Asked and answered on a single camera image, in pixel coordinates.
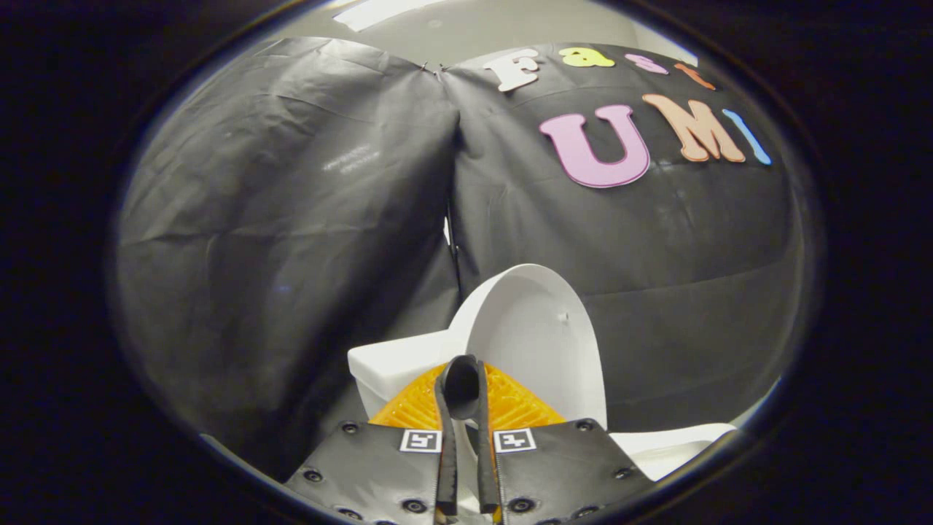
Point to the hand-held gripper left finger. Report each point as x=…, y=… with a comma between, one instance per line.
x=446, y=452

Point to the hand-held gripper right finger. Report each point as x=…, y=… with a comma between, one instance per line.
x=487, y=459

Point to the white toilet lid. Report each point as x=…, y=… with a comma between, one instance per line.
x=532, y=321

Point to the white toilet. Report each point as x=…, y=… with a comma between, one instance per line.
x=393, y=364

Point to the white toilet seat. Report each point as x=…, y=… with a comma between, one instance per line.
x=670, y=440

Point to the black backdrop cloth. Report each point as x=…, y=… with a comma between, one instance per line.
x=291, y=219

